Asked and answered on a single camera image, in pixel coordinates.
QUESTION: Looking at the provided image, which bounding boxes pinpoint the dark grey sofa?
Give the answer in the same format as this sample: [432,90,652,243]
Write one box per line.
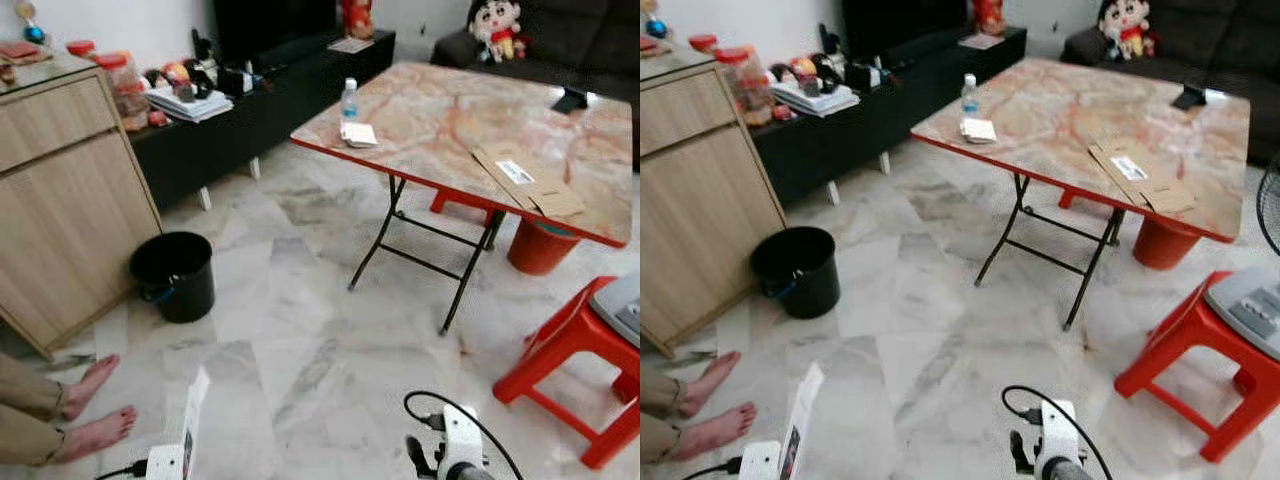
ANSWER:
[429,0,641,102]
[1059,0,1280,167]

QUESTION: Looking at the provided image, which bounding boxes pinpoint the cartoon boy plush doll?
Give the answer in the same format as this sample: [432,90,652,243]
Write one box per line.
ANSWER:
[1096,0,1159,60]
[467,0,530,64]

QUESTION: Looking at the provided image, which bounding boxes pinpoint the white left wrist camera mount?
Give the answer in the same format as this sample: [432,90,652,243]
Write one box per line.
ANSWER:
[144,444,189,480]
[737,439,784,480]

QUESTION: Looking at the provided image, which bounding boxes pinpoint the khaki trouser legs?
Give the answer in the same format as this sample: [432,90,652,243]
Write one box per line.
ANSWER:
[640,359,692,467]
[0,349,72,467]

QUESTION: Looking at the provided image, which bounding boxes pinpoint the red plastic stool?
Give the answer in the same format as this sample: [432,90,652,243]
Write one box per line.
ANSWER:
[492,276,641,470]
[1114,269,1280,464]

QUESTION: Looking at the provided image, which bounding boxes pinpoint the large red-lidded plastic jar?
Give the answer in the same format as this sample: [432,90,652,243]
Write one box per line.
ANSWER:
[714,45,772,127]
[94,51,152,132]

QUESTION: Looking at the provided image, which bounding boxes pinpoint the black rubbish bin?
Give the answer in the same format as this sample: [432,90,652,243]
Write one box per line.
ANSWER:
[749,225,842,320]
[128,230,217,324]

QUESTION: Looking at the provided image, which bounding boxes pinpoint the bare person foot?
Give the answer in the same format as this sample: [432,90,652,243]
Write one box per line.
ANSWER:
[59,353,122,422]
[54,404,140,465]
[674,349,744,420]
[671,401,759,462]

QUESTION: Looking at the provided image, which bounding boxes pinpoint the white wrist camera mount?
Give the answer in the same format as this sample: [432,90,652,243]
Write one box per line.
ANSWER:
[144,444,189,480]
[737,439,784,480]
[439,403,489,480]
[1034,399,1082,480]

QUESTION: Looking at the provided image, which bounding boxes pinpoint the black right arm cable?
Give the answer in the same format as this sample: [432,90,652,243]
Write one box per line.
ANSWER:
[1001,385,1114,480]
[403,390,527,480]

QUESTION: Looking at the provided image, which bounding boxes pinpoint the flat brown cardboard sheet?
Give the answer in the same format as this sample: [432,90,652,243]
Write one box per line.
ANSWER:
[1087,137,1199,216]
[469,142,589,219]

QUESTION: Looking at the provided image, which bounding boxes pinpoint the long white carton box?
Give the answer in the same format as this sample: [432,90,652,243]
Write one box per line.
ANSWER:
[177,366,212,480]
[781,361,827,480]

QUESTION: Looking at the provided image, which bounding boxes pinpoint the red plastic bucket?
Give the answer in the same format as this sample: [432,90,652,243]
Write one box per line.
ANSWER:
[506,214,582,277]
[1132,214,1202,272]

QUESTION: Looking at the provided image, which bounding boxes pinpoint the black television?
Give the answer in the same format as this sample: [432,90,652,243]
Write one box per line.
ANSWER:
[841,0,977,62]
[211,0,342,67]

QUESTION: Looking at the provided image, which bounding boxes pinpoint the long black TV cabinet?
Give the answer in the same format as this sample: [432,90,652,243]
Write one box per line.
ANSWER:
[129,27,397,212]
[749,24,1030,207]

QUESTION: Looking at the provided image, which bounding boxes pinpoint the stack of white papers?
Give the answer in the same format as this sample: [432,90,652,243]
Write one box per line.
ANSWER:
[769,79,862,119]
[142,84,235,124]

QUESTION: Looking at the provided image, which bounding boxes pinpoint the marble-print folding table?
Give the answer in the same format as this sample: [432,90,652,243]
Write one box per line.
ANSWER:
[909,56,1254,332]
[289,59,637,337]

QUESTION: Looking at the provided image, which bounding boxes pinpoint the white grey electric fan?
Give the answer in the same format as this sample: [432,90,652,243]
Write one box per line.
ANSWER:
[1202,159,1280,362]
[589,271,641,350]

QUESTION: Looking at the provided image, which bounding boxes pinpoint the red festive figurine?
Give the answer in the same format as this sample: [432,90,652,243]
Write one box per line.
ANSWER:
[972,0,1007,38]
[339,0,375,42]

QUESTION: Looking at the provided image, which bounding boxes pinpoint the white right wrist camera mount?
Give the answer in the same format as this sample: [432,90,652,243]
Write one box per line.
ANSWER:
[439,403,489,480]
[1034,399,1082,480]

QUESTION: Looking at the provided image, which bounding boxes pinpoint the light wooden cabinet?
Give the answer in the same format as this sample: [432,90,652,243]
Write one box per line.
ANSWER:
[640,44,789,354]
[0,49,164,360]

